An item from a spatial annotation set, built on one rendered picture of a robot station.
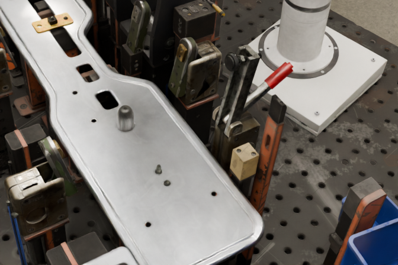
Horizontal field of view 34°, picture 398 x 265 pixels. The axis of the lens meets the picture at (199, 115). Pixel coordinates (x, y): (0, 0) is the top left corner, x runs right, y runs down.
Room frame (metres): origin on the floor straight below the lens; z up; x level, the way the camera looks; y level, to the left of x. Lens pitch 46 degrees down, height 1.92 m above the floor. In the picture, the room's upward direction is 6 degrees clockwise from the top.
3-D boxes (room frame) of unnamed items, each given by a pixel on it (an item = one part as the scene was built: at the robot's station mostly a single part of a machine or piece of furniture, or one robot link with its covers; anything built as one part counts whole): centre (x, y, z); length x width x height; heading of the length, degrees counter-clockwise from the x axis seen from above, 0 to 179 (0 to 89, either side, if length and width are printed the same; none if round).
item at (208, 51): (0.98, 0.01, 0.88); 0.11 x 0.09 x 0.37; 126
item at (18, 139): (0.78, 0.31, 0.84); 0.11 x 0.08 x 0.29; 126
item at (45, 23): (1.10, 0.33, 1.01); 0.08 x 0.04 x 0.01; 126
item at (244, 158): (0.74, -0.09, 0.88); 0.04 x 0.04 x 0.36; 36
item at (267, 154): (0.74, -0.12, 0.95); 0.03 x 0.01 x 0.50; 36
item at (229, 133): (0.79, -0.07, 1.06); 0.03 x 0.01 x 0.03; 126
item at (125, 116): (0.83, 0.14, 1.02); 0.03 x 0.03 x 0.07
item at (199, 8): (1.05, 0.03, 0.91); 0.07 x 0.05 x 0.42; 126
